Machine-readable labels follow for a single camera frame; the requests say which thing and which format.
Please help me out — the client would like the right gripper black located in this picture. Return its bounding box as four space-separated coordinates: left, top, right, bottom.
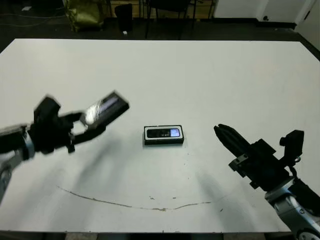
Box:
213 123 293 193

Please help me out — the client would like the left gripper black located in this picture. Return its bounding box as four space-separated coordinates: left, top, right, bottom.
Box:
29 109 107 155

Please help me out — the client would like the black box lid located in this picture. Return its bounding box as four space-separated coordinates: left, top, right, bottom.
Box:
80 90 131 130

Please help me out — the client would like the slim black camera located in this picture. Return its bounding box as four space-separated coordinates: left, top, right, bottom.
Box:
146 127 182 139

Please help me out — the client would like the black box with white insert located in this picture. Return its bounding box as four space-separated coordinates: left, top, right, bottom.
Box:
143 124 185 147

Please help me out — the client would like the yellow green sack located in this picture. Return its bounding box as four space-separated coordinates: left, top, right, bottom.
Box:
62 0 105 32

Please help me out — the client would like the black waste bin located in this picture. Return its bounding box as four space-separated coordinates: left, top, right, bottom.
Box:
114 3 134 33

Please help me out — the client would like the black mesh office chair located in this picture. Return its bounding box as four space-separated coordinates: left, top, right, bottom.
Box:
144 0 218 41

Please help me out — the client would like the white door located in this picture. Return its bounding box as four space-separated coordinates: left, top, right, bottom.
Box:
294 0 320 46

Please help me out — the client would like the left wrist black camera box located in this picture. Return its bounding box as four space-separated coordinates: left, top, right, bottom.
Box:
33 94 62 121

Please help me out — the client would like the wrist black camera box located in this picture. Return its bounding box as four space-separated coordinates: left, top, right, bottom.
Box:
33 94 62 121
279 129 306 168

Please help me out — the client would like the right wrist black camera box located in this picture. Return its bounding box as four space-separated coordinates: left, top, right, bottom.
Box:
279 129 306 168

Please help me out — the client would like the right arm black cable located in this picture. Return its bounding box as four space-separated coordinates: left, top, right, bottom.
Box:
286 165 300 181

